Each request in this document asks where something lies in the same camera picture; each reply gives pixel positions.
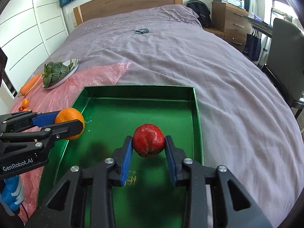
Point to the white round plate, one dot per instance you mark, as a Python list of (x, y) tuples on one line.
[(75, 62)]

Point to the black backpack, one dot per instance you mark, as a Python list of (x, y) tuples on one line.
[(202, 11)]

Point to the small orange tomato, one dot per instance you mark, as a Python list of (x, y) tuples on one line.
[(25, 103)]

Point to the blue white gloved left hand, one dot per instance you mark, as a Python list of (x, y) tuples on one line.
[(12, 195)]

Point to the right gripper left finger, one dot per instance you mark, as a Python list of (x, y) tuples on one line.
[(122, 157)]

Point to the wooden headboard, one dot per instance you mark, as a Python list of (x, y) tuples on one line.
[(104, 8)]

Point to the carrot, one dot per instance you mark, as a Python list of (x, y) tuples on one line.
[(26, 88)]

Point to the glass desk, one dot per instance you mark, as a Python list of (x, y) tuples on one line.
[(262, 27)]

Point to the large orange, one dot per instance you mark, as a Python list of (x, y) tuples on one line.
[(69, 114)]

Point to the red apple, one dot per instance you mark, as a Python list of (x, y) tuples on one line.
[(148, 140)]

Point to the pink plastic sheet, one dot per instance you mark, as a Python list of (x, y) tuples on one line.
[(61, 97)]

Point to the purple bed cover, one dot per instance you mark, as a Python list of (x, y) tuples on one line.
[(246, 124)]

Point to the grey chair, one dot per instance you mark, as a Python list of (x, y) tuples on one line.
[(284, 65)]

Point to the dark blue bag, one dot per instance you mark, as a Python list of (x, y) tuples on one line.
[(252, 47)]

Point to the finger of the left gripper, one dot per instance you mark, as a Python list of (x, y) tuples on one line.
[(59, 131), (45, 119)]

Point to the white wardrobe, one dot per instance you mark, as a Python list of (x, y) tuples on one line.
[(31, 30)]

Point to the green leafy vegetable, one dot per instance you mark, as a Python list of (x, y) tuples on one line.
[(55, 72)]

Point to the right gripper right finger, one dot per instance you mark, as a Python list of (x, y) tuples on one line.
[(175, 157)]

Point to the wooden drawer cabinet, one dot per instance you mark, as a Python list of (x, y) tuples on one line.
[(230, 23)]

